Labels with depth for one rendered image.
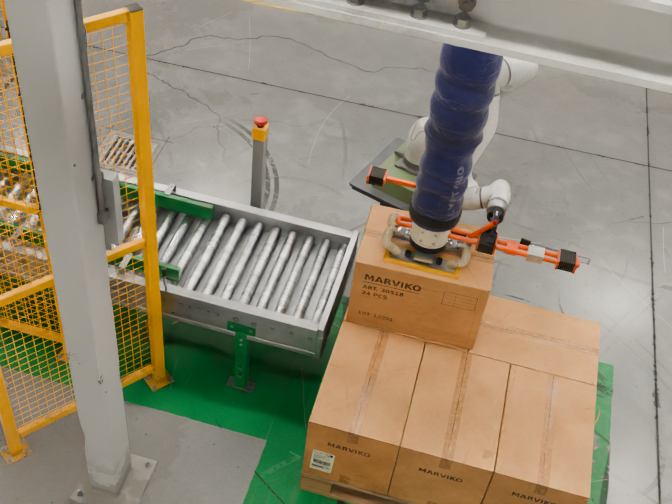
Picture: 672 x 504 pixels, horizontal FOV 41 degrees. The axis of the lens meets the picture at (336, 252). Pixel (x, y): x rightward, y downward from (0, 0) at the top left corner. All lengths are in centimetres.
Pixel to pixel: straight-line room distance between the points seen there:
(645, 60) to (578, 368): 314
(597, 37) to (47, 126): 185
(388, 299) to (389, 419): 54
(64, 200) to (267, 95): 370
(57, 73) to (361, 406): 203
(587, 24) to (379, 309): 298
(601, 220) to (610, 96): 145
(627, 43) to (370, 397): 289
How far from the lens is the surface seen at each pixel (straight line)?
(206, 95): 649
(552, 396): 422
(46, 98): 274
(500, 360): 428
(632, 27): 131
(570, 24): 131
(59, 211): 302
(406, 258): 400
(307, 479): 428
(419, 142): 452
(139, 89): 345
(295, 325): 416
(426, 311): 413
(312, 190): 574
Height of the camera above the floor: 375
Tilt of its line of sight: 44 degrees down
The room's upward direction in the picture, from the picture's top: 8 degrees clockwise
